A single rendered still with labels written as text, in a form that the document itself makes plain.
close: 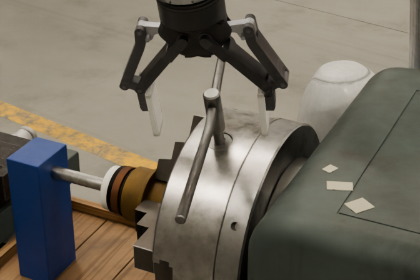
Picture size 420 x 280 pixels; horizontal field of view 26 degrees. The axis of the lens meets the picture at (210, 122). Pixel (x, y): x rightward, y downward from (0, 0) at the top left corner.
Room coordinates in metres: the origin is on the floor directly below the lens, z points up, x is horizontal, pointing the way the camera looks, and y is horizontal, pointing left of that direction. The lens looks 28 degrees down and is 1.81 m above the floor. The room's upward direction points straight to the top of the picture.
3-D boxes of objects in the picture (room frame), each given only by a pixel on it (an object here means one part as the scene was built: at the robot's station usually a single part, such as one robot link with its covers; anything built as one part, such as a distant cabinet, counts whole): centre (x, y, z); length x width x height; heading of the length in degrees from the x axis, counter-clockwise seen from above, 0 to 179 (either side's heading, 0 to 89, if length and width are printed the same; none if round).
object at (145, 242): (1.04, 0.07, 1.08); 0.12 x 0.11 x 0.05; 154
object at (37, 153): (1.23, 0.27, 1.00); 0.08 x 0.06 x 0.23; 154
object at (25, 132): (1.57, 0.36, 0.95); 0.07 x 0.04 x 0.04; 154
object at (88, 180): (1.20, 0.20, 1.08); 0.13 x 0.07 x 0.07; 64
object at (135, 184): (1.15, 0.10, 1.08); 0.09 x 0.09 x 0.09; 64
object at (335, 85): (1.63, -0.27, 0.97); 0.18 x 0.16 x 0.22; 65
